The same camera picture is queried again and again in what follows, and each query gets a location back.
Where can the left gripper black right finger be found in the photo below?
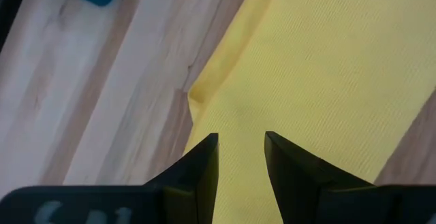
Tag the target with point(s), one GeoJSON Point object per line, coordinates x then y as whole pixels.
{"type": "Point", "coordinates": [306, 190]}

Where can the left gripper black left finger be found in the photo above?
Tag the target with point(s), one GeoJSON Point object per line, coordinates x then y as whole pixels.
{"type": "Point", "coordinates": [184, 190]}

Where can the yellow microfiber towel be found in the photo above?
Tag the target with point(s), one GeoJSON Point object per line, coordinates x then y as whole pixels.
{"type": "Point", "coordinates": [306, 64]}

